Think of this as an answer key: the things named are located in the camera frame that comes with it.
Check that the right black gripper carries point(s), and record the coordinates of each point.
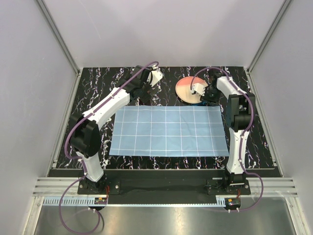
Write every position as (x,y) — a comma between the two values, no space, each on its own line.
(210,101)

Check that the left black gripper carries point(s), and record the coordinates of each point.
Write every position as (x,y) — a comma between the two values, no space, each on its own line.
(145,96)

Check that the blue plastic knife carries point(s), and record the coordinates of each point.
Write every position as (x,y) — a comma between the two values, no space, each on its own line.
(200,104)

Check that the pink and cream plate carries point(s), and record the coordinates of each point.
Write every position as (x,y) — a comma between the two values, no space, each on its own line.
(184,92)

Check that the blue checked cloth napkin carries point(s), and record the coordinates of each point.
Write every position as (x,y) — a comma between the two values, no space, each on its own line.
(169,131)

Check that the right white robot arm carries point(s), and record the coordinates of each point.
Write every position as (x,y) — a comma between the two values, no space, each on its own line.
(239,116)

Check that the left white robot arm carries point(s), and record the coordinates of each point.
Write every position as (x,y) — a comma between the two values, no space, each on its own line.
(84,140)

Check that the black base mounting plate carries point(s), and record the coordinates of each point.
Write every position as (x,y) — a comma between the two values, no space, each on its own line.
(209,181)

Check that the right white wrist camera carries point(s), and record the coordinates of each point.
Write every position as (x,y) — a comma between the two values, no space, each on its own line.
(199,88)

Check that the right aluminium frame post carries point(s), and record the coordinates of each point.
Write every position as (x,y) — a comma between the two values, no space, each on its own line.
(273,27)

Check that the aluminium frame post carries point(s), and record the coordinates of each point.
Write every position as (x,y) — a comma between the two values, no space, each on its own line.
(57,35)
(273,27)

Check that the left aluminium frame post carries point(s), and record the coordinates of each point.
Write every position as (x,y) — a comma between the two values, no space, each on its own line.
(57,35)

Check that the grey cable duct rail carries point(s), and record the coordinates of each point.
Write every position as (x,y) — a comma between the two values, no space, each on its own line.
(135,201)

